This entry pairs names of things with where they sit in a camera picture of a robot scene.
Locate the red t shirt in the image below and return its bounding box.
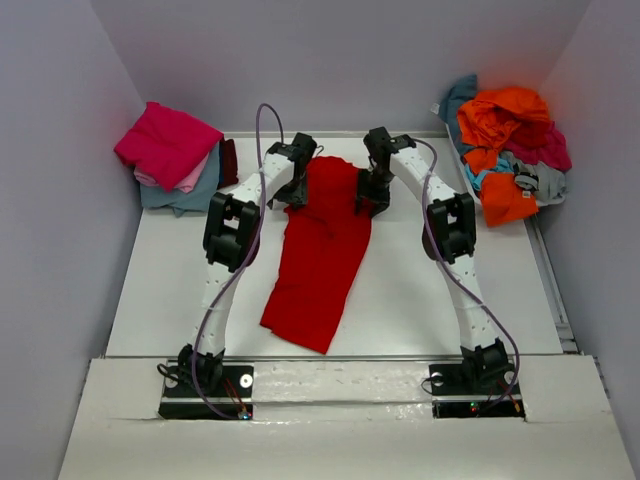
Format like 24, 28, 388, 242
260, 156, 372, 354

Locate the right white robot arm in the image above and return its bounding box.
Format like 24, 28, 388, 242
355, 127, 520, 408

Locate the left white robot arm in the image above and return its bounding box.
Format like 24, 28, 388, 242
177, 133, 317, 396

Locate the maroon folded t shirt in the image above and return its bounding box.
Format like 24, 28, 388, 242
218, 138, 238, 189

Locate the grey-blue folded t shirt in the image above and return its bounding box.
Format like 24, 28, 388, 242
139, 145, 220, 217

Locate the pink folded t shirt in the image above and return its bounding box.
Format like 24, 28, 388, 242
133, 154, 210, 193

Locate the magenta folded t shirt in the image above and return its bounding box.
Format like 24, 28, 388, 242
114, 102, 224, 192

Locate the light blue t shirt in pile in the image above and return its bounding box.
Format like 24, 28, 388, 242
464, 156, 514, 192

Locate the teal-grey t shirt in pile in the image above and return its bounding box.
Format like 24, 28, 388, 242
431, 74, 478, 136

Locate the orange t shirt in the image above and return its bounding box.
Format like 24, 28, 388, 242
457, 87, 551, 227

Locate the magenta t shirt in pile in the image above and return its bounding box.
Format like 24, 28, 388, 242
504, 122, 573, 173

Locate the grey t shirt in pile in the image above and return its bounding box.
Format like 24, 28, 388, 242
499, 151, 568, 205

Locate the white laundry basket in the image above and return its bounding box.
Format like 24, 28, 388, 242
445, 125, 568, 212

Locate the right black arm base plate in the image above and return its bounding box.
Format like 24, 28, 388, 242
421, 363, 526, 419

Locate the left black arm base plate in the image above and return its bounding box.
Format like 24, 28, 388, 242
156, 362, 255, 421

